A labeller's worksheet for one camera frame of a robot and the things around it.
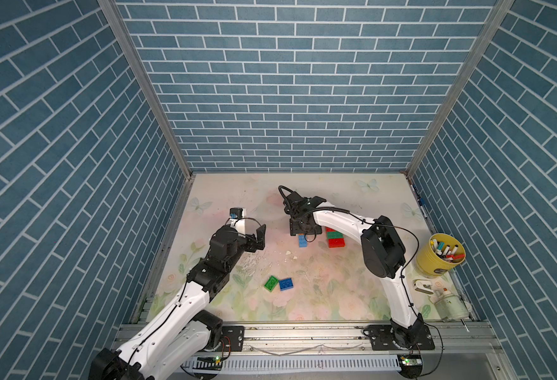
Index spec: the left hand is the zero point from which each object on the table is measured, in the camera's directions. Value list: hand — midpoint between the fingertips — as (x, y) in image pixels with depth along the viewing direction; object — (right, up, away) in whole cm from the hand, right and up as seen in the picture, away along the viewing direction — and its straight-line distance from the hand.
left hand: (259, 225), depth 79 cm
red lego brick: (+22, 0, -12) cm, 25 cm away
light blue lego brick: (+15, -8, +17) cm, 24 cm away
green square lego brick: (+3, -22, +6) cm, 23 cm away
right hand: (+15, -5, +17) cm, 24 cm away
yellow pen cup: (+65, -10, +5) cm, 66 cm away
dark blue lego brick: (+9, -22, +6) cm, 25 cm away
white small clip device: (+58, -22, +5) cm, 63 cm away
